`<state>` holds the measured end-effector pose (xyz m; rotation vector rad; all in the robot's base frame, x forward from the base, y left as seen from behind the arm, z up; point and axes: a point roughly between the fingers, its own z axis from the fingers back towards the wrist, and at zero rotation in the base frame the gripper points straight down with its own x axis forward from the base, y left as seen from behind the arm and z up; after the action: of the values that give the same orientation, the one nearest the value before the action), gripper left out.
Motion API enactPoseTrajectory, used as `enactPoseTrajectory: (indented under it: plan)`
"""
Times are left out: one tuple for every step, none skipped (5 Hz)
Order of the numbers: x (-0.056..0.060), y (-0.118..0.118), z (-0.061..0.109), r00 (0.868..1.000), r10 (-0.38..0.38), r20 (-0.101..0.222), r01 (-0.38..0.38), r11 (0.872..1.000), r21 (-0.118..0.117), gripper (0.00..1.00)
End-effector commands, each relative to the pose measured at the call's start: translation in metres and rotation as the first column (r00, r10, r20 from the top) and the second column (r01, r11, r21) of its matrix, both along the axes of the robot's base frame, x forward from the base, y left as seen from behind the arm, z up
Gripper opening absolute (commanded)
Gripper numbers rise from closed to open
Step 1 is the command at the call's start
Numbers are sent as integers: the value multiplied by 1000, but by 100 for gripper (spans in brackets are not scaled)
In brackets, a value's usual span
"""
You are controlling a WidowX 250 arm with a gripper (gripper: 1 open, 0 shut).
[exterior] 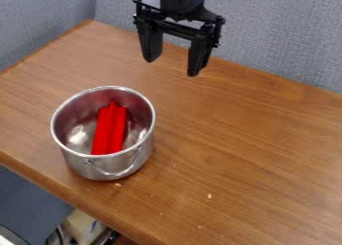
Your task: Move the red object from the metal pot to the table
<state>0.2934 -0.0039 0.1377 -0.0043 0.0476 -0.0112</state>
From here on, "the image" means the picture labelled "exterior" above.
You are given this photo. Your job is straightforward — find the beige box under table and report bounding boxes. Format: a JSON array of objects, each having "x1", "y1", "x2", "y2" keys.
[{"x1": 61, "y1": 210, "x2": 108, "y2": 245}]

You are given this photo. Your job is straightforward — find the red plastic block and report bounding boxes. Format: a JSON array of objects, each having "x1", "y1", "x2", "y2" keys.
[{"x1": 90, "y1": 101, "x2": 126, "y2": 155}]

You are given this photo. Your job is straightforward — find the metal pot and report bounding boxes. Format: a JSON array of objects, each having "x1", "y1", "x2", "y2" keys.
[{"x1": 50, "y1": 86, "x2": 156, "y2": 181}]

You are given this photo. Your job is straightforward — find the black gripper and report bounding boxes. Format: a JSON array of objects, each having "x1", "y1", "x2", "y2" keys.
[{"x1": 133, "y1": 0, "x2": 225, "y2": 77}]

